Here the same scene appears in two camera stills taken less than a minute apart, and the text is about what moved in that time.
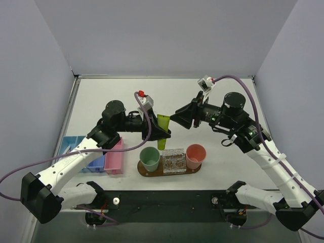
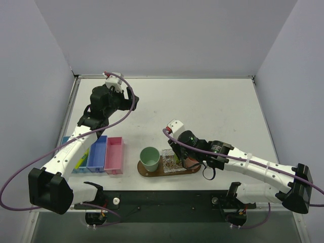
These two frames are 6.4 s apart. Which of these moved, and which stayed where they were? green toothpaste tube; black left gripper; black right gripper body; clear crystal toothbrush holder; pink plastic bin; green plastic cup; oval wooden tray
Moved: black left gripper; green toothpaste tube; black right gripper body
Stayed: clear crystal toothbrush holder; pink plastic bin; oval wooden tray; green plastic cup
